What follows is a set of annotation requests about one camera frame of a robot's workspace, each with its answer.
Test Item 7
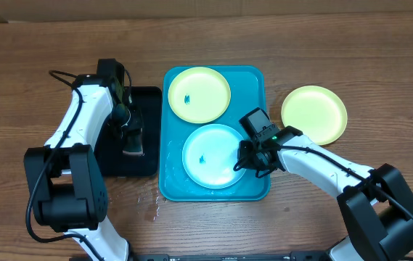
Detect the light blue plate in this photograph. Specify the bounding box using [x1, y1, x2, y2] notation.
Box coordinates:
[182, 124, 245, 189]

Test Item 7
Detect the yellow-rimmed plate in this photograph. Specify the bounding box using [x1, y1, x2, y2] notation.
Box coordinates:
[281, 86, 348, 145]
[168, 67, 232, 124]

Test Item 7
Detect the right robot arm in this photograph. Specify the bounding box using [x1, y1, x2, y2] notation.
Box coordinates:
[234, 123, 413, 260]

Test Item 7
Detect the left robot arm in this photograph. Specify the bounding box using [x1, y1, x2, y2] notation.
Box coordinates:
[23, 71, 143, 260]

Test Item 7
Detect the black plastic tray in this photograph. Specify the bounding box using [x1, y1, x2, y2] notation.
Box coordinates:
[94, 86, 162, 178]

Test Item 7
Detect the teal plastic tray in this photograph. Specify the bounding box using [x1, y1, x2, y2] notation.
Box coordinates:
[159, 65, 271, 202]

